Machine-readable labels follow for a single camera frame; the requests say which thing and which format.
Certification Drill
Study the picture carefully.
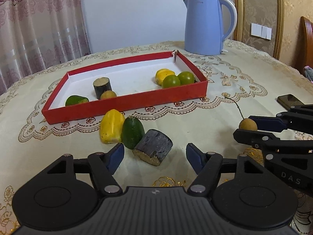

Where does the tan longan fruit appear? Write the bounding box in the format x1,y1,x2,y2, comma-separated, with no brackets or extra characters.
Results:
225,97,258,131
100,90,117,100

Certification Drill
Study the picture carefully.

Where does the yellow starfruit piece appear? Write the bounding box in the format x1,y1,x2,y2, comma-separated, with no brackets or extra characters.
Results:
155,69,176,86
100,109,125,144

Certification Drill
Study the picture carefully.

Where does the dark green avocado-like fruit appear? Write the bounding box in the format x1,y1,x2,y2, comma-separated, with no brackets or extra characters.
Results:
121,116,145,150

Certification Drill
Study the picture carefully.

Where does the dark sugarcane chunk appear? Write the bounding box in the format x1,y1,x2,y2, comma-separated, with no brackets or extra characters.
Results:
93,77,112,100
133,129,173,166

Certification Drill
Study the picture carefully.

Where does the green cucumber chunk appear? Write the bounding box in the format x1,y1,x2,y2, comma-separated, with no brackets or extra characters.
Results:
65,95,89,107

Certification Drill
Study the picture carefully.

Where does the green round tomato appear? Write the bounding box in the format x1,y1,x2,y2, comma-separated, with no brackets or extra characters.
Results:
177,71,195,85
162,75,181,89

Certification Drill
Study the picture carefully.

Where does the dark smartphone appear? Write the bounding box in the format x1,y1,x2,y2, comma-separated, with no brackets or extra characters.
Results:
277,94,304,110

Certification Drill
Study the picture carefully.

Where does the cream embroidered tablecloth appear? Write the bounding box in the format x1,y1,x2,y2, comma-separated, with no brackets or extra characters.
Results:
1,40,312,234

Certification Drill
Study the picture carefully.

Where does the wooden chair back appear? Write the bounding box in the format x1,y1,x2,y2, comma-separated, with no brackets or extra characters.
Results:
295,16,312,75

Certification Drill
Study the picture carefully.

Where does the red shallow box tray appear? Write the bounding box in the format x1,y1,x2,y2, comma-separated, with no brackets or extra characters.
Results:
42,51,208,124

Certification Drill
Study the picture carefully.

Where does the blue electric kettle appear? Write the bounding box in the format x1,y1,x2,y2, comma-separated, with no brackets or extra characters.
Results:
183,0,238,56

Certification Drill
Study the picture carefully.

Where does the pink floral curtain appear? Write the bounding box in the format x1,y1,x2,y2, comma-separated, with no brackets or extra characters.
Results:
1,0,91,93

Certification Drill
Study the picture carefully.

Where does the white wall switch panel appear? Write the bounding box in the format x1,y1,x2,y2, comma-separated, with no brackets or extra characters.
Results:
250,23,272,40

